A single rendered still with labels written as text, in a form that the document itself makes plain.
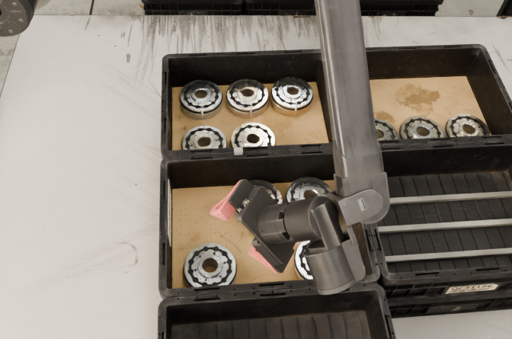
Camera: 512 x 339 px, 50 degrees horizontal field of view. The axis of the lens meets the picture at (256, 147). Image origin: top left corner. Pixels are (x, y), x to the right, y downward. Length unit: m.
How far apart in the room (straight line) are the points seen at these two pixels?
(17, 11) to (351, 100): 0.71
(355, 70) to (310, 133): 0.59
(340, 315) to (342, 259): 0.37
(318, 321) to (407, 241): 0.26
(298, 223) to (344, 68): 0.21
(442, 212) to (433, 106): 0.31
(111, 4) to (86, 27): 1.20
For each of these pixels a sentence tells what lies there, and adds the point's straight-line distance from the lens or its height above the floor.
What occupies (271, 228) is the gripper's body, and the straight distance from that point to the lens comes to 0.77.
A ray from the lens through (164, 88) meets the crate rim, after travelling 1.25.
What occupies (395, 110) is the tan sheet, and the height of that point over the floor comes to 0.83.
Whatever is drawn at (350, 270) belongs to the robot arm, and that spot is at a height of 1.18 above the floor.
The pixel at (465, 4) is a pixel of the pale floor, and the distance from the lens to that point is 3.22.
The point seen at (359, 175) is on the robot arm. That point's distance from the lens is 0.72.
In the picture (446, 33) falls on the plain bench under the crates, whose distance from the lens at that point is 1.86.
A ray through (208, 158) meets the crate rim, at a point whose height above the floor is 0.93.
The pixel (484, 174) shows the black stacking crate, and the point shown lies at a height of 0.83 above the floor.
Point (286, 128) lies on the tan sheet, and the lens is 1.31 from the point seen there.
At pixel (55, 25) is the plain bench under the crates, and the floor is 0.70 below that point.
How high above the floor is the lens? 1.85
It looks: 54 degrees down
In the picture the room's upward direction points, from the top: 4 degrees clockwise
